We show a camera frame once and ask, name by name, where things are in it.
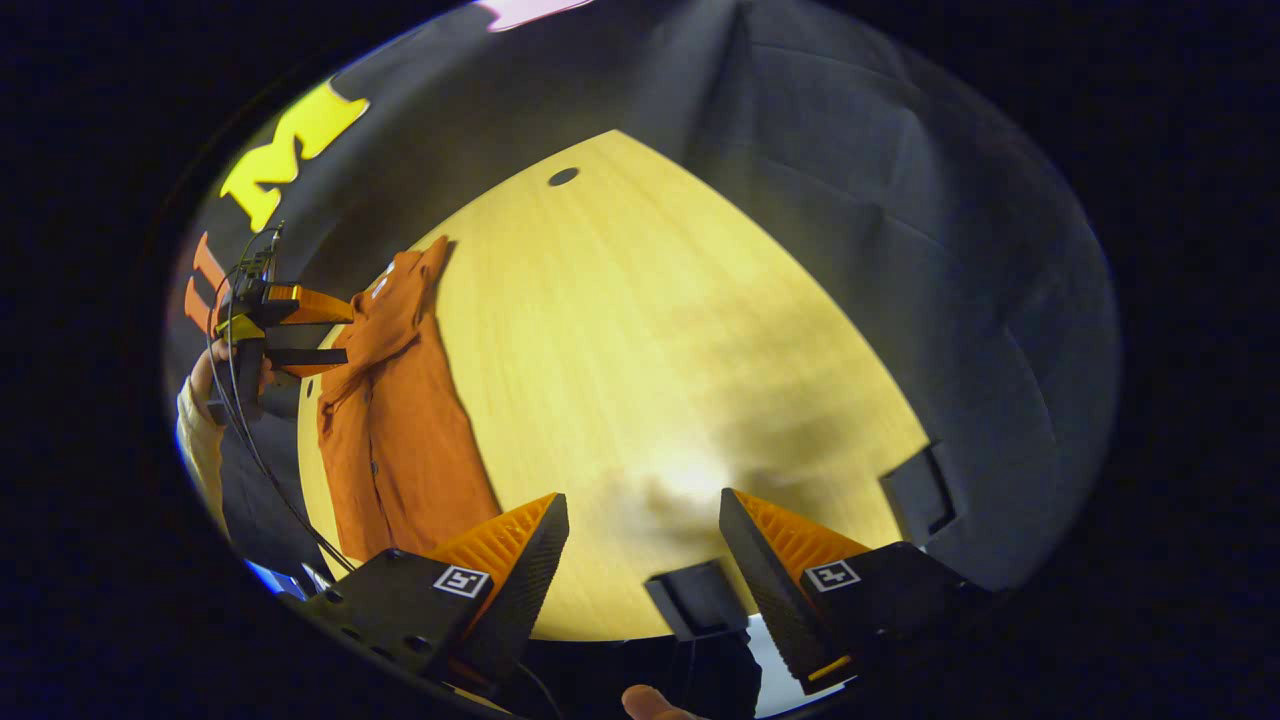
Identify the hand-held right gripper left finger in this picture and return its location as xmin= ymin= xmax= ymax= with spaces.
xmin=300 ymin=492 xmax=571 ymax=696

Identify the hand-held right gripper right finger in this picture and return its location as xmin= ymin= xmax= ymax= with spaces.
xmin=718 ymin=487 xmax=991 ymax=696

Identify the orange button shirt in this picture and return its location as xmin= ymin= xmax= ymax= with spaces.
xmin=316 ymin=236 xmax=503 ymax=563

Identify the person's dark clothing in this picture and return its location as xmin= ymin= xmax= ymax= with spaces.
xmin=520 ymin=630 xmax=763 ymax=720

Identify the computer monitor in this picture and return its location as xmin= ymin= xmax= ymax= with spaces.
xmin=245 ymin=560 xmax=331 ymax=599

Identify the black backdrop cloth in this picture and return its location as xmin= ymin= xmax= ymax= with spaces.
xmin=165 ymin=0 xmax=1121 ymax=591

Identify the black table bracket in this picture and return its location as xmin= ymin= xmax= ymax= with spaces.
xmin=880 ymin=443 xmax=958 ymax=549
xmin=644 ymin=558 xmax=751 ymax=643

